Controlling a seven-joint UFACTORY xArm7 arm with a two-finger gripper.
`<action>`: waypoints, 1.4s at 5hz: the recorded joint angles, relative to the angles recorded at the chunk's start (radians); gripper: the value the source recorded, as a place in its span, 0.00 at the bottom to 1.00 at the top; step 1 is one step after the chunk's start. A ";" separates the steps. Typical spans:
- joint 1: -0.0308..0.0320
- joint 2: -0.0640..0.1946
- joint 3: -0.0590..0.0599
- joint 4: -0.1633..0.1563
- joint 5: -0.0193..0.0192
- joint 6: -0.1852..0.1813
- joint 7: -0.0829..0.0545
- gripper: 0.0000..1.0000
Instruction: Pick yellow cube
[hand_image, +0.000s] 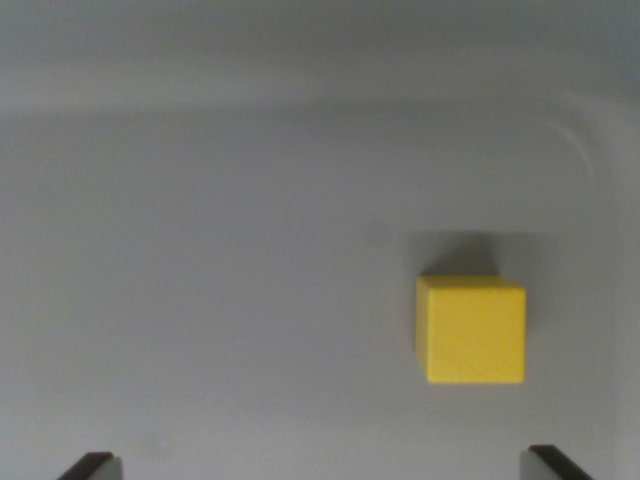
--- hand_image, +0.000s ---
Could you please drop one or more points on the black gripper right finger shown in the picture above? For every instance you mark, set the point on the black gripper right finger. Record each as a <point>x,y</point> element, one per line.
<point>547,465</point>

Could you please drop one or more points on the yellow cube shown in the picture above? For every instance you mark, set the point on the yellow cube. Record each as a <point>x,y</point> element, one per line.
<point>472,332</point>

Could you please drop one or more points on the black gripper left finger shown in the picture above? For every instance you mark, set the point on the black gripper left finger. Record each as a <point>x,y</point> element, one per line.
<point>95,467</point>

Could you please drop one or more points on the white plastic bin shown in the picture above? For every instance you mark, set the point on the white plastic bin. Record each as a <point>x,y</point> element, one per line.
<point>200,225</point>

